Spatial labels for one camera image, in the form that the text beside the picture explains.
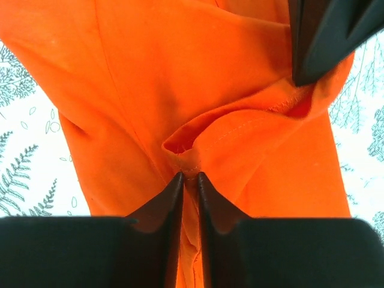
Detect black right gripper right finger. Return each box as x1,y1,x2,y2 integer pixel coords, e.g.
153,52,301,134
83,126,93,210
197,173,383,288

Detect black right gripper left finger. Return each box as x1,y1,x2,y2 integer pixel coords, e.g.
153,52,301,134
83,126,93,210
1,173,184,287

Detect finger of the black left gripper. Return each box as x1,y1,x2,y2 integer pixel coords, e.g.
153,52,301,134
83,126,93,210
295,0,384,88
288,1,339,86

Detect orange t-shirt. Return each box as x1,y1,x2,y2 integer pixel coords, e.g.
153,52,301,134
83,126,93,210
1,1,353,287

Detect floral patterned table mat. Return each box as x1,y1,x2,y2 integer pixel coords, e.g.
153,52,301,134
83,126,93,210
1,32,383,235

